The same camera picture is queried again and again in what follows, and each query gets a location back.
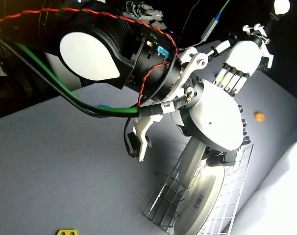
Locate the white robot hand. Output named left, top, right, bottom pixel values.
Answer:
left=207, top=39, right=261, bottom=96
left=170, top=78, right=252, bottom=167

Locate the spare white robot hand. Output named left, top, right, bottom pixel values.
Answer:
left=125, top=0, right=168, bottom=29

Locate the white backdrop sheet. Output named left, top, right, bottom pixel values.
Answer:
left=219, top=137, right=297, bottom=235

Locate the blue pentagon block with holes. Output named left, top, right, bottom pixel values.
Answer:
left=98, top=104, right=111, bottom=119

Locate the white computer tower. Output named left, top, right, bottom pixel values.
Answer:
left=42, top=52, right=95, bottom=91

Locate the grey cable adapter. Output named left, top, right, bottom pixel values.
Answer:
left=201, top=18, right=220, bottom=41

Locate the green cable with blue plug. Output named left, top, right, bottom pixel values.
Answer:
left=216, top=0, right=231, bottom=20

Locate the silver wire dish rack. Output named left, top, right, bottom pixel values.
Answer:
left=145, top=143, right=254, bottom=235

